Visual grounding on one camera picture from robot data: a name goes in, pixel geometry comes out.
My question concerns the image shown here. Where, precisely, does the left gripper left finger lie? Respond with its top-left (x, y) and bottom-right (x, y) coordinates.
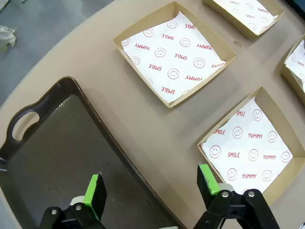
top-left (39, 172), bottom-right (107, 229)

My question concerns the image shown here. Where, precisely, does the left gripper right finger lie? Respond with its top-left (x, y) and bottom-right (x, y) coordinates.
top-left (193, 163), bottom-right (281, 229)

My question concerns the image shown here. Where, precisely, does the white smiley print paper liner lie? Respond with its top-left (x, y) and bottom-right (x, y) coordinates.
top-left (201, 97), bottom-right (294, 195)
top-left (213, 0), bottom-right (279, 37)
top-left (121, 11), bottom-right (227, 104)
top-left (285, 39), bottom-right (305, 94)

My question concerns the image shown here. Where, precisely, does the brown cardboard food box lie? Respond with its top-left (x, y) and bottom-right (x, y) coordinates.
top-left (202, 0), bottom-right (286, 41)
top-left (197, 86), bottom-right (305, 207)
top-left (112, 1), bottom-right (237, 109)
top-left (280, 33), bottom-right (305, 107)

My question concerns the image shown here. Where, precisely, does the crumpled white cloth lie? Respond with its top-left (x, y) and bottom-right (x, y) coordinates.
top-left (0, 25), bottom-right (17, 52)

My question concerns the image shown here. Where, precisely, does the brown plastic tray with handles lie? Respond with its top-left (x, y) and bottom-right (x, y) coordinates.
top-left (0, 76), bottom-right (186, 229)

